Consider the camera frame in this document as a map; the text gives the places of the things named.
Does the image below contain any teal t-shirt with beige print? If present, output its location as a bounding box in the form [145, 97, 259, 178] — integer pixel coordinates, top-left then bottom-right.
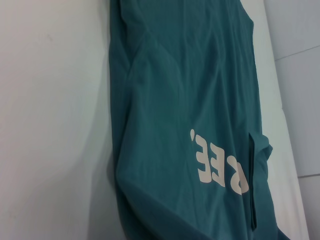
[107, 0, 274, 240]

